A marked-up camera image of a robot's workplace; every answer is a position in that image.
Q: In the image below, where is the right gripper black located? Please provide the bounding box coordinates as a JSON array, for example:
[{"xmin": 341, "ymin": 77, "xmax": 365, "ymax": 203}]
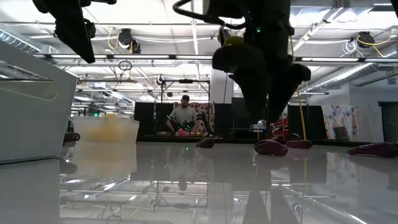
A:
[{"xmin": 211, "ymin": 40, "xmax": 312, "ymax": 124}]

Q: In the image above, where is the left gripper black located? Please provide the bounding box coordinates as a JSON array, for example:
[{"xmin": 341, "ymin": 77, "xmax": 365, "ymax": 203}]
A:
[{"xmin": 32, "ymin": 0, "xmax": 97, "ymax": 65}]

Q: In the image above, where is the small purple eggplant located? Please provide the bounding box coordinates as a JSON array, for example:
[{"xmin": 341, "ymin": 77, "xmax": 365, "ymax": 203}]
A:
[
  {"xmin": 195, "ymin": 137, "xmax": 216, "ymax": 149},
  {"xmin": 347, "ymin": 142, "xmax": 398, "ymax": 159},
  {"xmin": 253, "ymin": 139, "xmax": 289, "ymax": 157},
  {"xmin": 285, "ymin": 139, "xmax": 313, "ymax": 149}
]

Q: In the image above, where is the gray plastic bin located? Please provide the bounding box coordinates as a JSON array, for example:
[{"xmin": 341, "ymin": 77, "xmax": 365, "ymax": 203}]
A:
[{"xmin": 0, "ymin": 40, "xmax": 78, "ymax": 164}]

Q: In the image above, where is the red fabric item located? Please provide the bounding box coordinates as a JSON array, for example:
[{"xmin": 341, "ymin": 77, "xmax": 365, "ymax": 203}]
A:
[{"xmin": 270, "ymin": 116, "xmax": 290, "ymax": 140}]

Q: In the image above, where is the black partition panel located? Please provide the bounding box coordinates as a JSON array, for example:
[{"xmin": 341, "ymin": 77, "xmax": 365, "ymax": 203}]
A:
[
  {"xmin": 214, "ymin": 98, "xmax": 268, "ymax": 138},
  {"xmin": 287, "ymin": 105, "xmax": 324, "ymax": 141},
  {"xmin": 134, "ymin": 101, "xmax": 175, "ymax": 138}
]

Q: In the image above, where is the long ceiling light fixture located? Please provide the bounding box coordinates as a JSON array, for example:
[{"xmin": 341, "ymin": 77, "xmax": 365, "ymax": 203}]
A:
[
  {"xmin": 49, "ymin": 54, "xmax": 214, "ymax": 60},
  {"xmin": 295, "ymin": 57, "xmax": 398, "ymax": 63}
]

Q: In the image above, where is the floral white cloth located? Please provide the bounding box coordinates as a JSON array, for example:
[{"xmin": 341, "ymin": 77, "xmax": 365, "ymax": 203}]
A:
[{"xmin": 322, "ymin": 104, "xmax": 359, "ymax": 141}]

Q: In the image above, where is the person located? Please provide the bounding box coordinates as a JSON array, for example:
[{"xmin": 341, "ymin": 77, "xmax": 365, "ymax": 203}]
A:
[{"xmin": 165, "ymin": 95, "xmax": 203, "ymax": 134}]

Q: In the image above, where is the clear plastic bin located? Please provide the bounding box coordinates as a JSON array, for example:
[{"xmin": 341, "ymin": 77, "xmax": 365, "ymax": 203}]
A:
[{"xmin": 73, "ymin": 115, "xmax": 140, "ymax": 144}]

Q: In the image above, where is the plain white cloth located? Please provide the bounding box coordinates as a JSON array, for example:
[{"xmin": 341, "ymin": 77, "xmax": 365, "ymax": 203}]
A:
[{"xmin": 354, "ymin": 104, "xmax": 385, "ymax": 143}]

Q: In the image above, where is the dark door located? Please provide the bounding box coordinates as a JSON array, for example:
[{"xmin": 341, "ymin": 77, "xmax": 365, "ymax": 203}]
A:
[{"xmin": 378, "ymin": 101, "xmax": 398, "ymax": 143}]

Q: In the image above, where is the hanging yellow cable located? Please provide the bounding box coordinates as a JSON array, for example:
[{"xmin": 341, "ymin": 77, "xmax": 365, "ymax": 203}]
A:
[{"xmin": 295, "ymin": 86, "xmax": 308, "ymax": 141}]

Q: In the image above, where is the black ceiling cable reel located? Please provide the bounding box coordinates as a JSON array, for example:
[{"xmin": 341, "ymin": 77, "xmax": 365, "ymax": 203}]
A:
[
  {"xmin": 118, "ymin": 28, "xmax": 142, "ymax": 54},
  {"xmin": 356, "ymin": 30, "xmax": 376, "ymax": 49}
]

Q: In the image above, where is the black aluminium table frame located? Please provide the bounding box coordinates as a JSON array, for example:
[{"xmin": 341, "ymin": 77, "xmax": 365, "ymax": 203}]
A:
[{"xmin": 136, "ymin": 135, "xmax": 379, "ymax": 147}]

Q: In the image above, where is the silver ceiling duct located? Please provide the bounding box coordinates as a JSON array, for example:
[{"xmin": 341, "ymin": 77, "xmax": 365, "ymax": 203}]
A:
[
  {"xmin": 0, "ymin": 29, "xmax": 41, "ymax": 54},
  {"xmin": 306, "ymin": 43, "xmax": 398, "ymax": 93}
]

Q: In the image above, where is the black overhead frame rig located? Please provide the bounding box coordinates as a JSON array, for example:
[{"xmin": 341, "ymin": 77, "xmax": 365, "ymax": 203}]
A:
[{"xmin": 160, "ymin": 78, "xmax": 211, "ymax": 105}]

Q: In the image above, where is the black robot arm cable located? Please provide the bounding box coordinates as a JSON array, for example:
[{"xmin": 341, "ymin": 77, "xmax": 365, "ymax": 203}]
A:
[{"xmin": 172, "ymin": 0, "xmax": 249, "ymax": 30}]

